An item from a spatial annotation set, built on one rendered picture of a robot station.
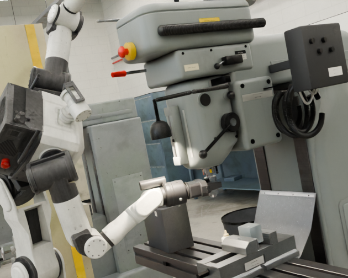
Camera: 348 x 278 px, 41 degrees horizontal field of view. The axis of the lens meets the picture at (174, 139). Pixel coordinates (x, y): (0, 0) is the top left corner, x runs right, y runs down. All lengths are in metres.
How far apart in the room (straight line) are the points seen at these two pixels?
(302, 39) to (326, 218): 0.72
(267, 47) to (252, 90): 0.19
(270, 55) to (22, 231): 1.18
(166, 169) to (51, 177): 7.51
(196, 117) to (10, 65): 1.89
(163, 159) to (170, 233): 7.08
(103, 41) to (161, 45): 10.22
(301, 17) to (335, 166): 5.11
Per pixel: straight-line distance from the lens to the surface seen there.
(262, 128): 1.76
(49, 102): 1.74
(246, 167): 8.17
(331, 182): 1.92
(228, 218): 3.96
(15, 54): 3.30
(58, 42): 1.93
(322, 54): 1.66
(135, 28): 1.60
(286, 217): 1.98
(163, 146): 8.98
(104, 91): 11.51
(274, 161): 2.02
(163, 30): 1.51
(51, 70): 1.87
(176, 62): 1.58
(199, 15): 1.65
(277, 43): 1.89
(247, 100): 1.73
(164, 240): 2.00
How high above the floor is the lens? 1.52
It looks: 3 degrees down
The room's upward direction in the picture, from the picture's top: 11 degrees counter-clockwise
